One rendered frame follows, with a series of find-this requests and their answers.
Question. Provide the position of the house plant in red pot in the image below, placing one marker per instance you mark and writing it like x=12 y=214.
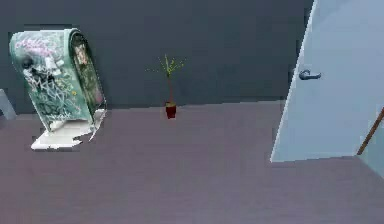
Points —
x=170 y=108

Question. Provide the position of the brown wooden pole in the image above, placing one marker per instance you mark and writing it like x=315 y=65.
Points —
x=370 y=131

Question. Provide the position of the green graffiti mailbox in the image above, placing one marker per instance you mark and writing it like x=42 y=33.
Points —
x=56 y=83

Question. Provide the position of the pale blue room door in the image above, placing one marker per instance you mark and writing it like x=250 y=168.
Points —
x=333 y=83

